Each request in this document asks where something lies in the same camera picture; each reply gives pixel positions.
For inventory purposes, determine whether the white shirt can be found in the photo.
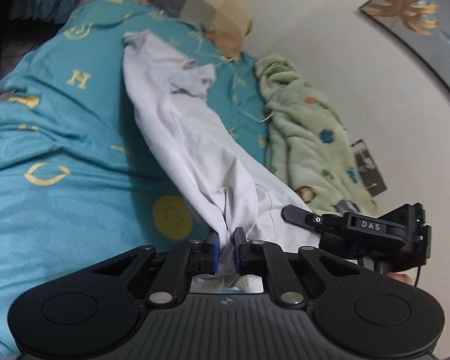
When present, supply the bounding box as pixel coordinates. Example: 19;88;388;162
122;30;323;293

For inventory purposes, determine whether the framed leaf picture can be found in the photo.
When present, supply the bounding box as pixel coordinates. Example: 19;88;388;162
359;0;450;111

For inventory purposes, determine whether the dark wall plate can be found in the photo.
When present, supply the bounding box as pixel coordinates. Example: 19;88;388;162
350;139;388;197

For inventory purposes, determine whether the green fleece blanket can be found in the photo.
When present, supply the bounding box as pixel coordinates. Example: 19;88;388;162
255;54;379;216

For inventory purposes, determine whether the bed with teal printed sheet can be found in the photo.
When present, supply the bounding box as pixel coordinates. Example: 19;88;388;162
0;0;271;357

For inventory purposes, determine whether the white cable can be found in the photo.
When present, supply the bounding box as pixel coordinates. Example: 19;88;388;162
230;58;297;122

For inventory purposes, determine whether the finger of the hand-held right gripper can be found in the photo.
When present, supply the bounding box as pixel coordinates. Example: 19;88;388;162
281;204;325;231

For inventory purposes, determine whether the person's right hand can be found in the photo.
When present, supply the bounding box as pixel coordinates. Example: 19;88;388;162
384;272;413;284

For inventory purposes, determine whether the plaid pillow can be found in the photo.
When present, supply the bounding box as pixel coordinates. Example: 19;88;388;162
114;0;254;59

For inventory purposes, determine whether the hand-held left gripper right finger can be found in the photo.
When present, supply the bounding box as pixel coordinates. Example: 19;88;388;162
233;227;361;308

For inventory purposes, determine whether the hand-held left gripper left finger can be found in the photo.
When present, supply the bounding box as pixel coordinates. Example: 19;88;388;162
92;230;222;307

